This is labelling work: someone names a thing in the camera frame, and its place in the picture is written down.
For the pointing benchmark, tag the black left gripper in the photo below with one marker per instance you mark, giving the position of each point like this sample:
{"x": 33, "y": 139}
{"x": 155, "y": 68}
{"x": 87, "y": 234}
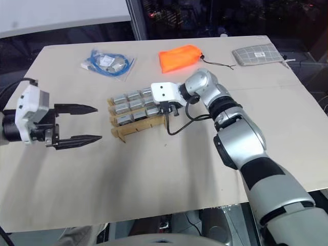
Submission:
{"x": 48, "y": 128}

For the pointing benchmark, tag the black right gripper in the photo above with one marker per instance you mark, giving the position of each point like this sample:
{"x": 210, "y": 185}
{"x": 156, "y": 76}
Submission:
{"x": 172, "y": 107}

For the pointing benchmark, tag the grey junction box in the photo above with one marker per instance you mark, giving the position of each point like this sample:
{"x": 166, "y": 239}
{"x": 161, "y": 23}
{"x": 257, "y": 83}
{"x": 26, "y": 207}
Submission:
{"x": 153, "y": 111}

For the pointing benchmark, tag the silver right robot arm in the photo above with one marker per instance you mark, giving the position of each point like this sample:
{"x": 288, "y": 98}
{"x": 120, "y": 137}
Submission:
{"x": 238, "y": 138}

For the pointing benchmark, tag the wooden rack with metal blocks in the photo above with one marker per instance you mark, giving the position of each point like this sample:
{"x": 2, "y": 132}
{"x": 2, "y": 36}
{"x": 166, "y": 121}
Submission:
{"x": 138, "y": 125}

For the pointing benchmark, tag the grey checked zip pouch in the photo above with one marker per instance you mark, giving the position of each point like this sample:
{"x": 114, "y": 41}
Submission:
{"x": 256, "y": 54}

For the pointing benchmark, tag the white desk top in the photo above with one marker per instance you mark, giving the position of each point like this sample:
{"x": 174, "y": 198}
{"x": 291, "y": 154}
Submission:
{"x": 64, "y": 15}

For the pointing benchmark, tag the grey rounded robot body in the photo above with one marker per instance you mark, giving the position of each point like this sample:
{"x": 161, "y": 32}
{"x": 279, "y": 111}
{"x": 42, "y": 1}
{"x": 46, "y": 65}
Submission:
{"x": 153, "y": 240}

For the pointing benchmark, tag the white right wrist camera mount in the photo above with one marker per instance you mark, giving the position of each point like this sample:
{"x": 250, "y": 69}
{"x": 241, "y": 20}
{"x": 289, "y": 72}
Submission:
{"x": 164, "y": 92}

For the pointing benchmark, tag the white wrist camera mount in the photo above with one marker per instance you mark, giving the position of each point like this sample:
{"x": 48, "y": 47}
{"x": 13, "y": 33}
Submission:
{"x": 164, "y": 92}
{"x": 28, "y": 107}

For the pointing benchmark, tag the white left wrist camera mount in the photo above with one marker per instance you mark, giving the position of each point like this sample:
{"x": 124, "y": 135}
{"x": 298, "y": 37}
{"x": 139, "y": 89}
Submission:
{"x": 28, "y": 107}

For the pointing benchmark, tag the grey metal post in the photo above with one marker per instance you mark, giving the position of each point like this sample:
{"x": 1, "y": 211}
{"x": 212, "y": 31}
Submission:
{"x": 138, "y": 18}

